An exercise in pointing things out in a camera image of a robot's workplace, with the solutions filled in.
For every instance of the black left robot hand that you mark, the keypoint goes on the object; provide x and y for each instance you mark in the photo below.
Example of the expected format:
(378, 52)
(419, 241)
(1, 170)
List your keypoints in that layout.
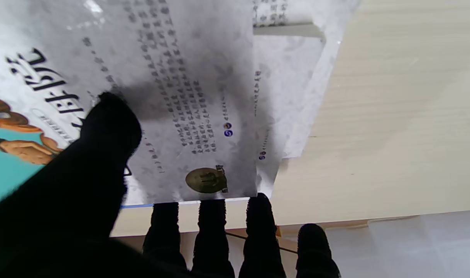
(65, 216)

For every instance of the teal cover book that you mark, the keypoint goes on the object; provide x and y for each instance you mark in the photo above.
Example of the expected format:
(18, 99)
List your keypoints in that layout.
(173, 58)

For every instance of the blue cover book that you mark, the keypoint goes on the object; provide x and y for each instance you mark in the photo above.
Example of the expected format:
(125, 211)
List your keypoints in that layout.
(293, 88)

